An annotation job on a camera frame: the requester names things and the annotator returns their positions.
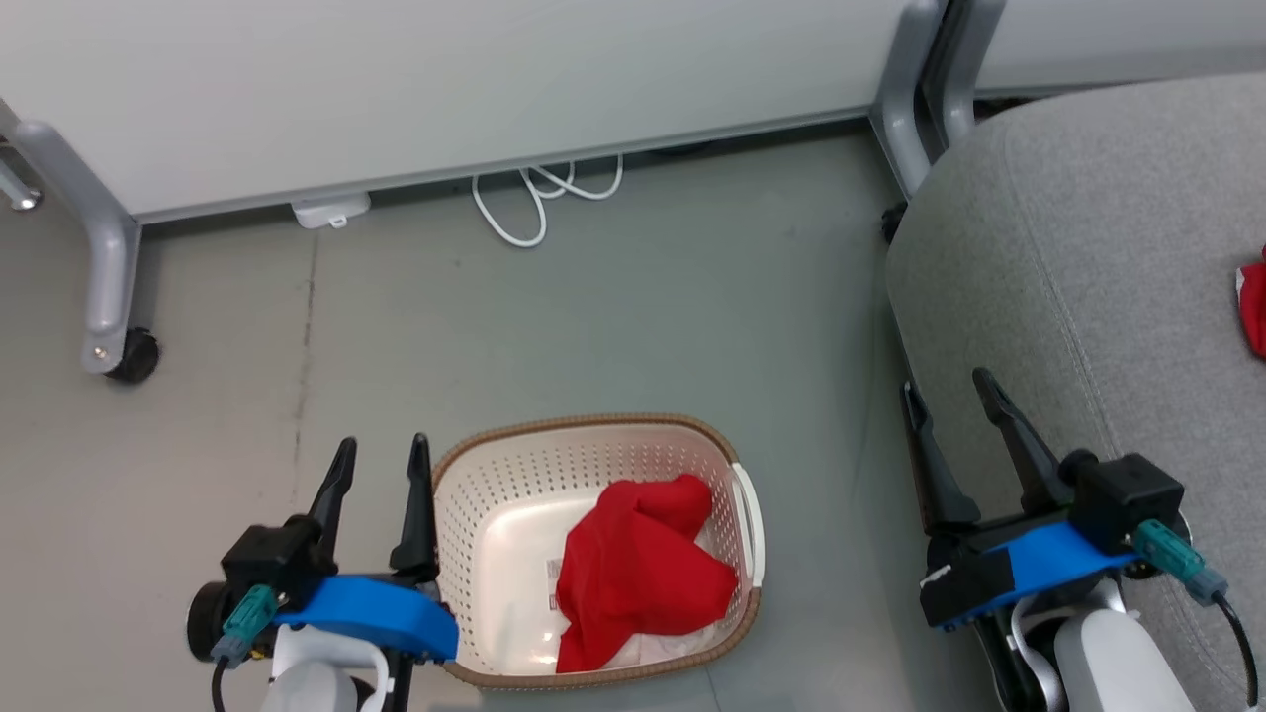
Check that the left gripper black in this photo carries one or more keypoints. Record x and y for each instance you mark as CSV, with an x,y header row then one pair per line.
x,y
213,621

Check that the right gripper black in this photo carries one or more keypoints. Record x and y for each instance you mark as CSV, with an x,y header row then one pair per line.
x,y
989,539

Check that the red garment with white stripe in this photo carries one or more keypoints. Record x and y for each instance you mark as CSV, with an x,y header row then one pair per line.
x,y
1254,307

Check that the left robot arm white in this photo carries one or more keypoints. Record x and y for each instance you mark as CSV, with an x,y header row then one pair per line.
x,y
316,682

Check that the grey fabric sofa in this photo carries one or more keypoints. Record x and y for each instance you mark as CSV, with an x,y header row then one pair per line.
x,y
1088,247

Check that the white perforated laundry basket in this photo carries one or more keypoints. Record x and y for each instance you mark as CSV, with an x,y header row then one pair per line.
x,y
514,494

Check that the small black caster wheel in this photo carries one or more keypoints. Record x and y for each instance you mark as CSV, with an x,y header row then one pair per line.
x,y
892,223

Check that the plain red garment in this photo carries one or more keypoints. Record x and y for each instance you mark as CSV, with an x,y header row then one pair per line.
x,y
633,574

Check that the white power adapter box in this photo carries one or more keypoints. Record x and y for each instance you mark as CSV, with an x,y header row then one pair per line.
x,y
329,210

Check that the long grey partition foot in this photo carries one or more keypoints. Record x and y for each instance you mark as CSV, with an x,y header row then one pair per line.
x,y
104,287

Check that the wide white partition panel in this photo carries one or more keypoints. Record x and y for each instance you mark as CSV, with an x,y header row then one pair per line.
x,y
445,79

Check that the narrow white partition panel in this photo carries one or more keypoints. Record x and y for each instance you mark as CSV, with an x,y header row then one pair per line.
x,y
1128,40

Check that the grey metal table leg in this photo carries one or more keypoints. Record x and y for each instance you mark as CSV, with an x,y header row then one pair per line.
x,y
18,193

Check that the left blue wrist camera mount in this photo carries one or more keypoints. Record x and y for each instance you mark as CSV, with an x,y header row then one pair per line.
x,y
366,608

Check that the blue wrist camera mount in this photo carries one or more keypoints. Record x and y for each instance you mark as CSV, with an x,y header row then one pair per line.
x,y
366,608
1048,564

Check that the right blue wrist camera mount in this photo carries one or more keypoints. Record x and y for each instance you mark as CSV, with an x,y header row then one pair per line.
x,y
1048,564

